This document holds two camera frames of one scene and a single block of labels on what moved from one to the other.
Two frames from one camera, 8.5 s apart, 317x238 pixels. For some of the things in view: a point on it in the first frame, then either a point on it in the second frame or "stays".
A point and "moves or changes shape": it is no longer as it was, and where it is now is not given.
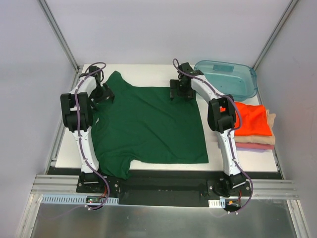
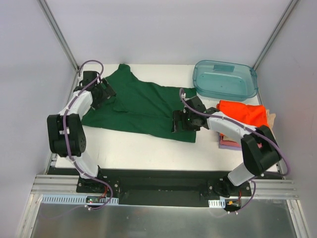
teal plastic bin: (239, 81) stays
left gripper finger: (102, 99) stays
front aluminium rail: (264, 189) stays
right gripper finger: (173, 86) -> (178, 118)
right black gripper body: (181, 91) -> (178, 121)
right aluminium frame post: (274, 34) stays
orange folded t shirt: (255, 121) stays
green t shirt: (143, 125) moves or changes shape
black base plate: (167, 188) stays
